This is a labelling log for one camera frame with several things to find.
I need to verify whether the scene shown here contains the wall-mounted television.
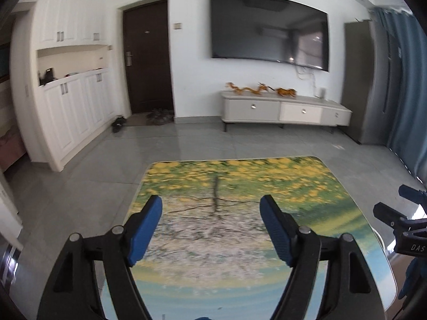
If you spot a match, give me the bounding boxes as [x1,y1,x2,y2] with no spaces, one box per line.
[209,0,330,72]

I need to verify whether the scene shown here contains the grey refrigerator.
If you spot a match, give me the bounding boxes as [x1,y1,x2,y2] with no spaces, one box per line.
[340,20,401,145]

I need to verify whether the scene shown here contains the person's right hand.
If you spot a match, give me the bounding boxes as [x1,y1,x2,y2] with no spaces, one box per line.
[398,258,427,307]

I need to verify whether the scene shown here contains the yellow dragon figurine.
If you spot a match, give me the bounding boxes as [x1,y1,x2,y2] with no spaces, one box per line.
[226,82,276,97]

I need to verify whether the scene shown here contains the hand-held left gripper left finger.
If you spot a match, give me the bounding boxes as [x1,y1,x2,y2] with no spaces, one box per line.
[42,194,163,320]

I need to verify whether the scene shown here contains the blue curtain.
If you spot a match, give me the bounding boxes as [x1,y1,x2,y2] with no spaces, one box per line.
[370,7,427,181]

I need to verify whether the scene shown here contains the white wall cabinet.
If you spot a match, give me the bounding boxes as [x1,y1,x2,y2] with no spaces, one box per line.
[11,0,117,173]

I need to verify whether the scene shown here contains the television cable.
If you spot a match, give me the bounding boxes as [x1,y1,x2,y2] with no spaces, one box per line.
[294,63,317,90]

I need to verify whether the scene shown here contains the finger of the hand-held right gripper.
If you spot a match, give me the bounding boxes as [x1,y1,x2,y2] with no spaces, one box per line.
[373,202,414,231]
[398,184,427,207]

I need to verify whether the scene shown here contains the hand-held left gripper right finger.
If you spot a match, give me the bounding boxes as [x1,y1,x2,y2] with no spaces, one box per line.
[259,194,391,320]

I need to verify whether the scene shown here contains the black shoes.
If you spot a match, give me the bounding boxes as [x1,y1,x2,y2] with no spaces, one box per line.
[111,115,127,133]

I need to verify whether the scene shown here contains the yellow tiger figurine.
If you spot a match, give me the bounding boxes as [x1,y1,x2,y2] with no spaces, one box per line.
[275,87,298,99]

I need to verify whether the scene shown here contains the grey doormat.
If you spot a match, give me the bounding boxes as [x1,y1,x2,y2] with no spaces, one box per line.
[125,113,151,126]

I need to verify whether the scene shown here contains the brown shoes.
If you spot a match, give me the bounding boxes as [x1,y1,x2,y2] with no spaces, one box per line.
[147,108,175,125]

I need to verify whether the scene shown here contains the dark handbag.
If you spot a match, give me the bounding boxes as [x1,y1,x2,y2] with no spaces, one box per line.
[38,68,56,85]

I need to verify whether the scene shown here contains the white television cabinet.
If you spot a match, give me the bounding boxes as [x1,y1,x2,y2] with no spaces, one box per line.
[220,90,352,133]

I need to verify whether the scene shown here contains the dark brown door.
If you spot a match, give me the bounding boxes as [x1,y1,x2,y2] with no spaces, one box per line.
[117,0,176,117]

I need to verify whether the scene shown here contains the pink bedding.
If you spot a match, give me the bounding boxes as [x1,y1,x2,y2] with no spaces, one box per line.
[0,130,27,170]

